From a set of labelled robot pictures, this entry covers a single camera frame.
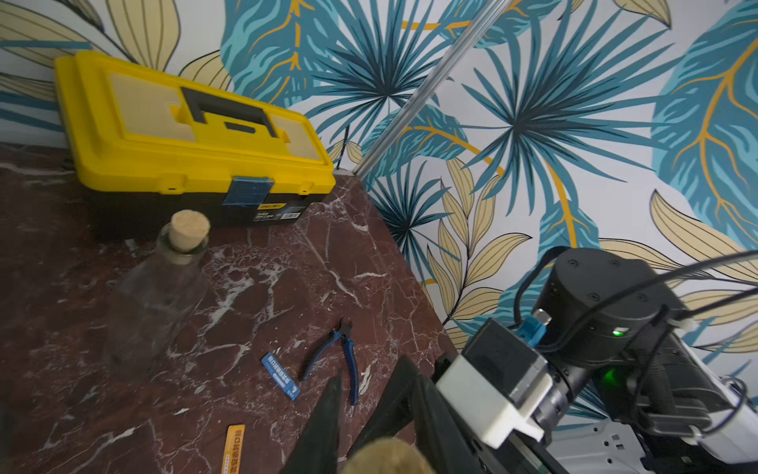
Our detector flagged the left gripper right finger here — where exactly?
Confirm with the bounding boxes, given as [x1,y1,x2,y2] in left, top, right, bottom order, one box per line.
[347,355,422,458]

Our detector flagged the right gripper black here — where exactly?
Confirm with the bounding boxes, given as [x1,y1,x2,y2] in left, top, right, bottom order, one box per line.
[407,354,570,474]

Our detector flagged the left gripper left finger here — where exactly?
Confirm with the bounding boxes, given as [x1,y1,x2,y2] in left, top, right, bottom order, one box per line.
[280,372,343,474]

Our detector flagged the blue label sticker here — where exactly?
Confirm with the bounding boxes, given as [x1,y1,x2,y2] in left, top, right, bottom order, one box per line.
[262,353,300,401]

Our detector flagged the orange label sticker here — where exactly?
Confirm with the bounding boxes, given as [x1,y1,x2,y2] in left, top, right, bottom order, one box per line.
[221,425,246,474]

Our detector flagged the glass bottle orange label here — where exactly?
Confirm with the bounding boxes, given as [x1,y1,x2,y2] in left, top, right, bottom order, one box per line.
[104,209,210,378]

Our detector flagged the glass bottle red label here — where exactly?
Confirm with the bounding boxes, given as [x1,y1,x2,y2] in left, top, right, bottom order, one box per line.
[341,438,436,474]

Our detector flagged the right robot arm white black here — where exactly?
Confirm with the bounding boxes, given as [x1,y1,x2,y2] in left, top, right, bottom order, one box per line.
[433,246,757,464]

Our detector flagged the yellow black toolbox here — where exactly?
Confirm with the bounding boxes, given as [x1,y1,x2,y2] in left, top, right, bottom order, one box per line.
[54,51,336,240]

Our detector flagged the blue handled cutting pliers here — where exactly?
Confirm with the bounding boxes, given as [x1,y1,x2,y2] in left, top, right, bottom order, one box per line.
[297,316,360,407]

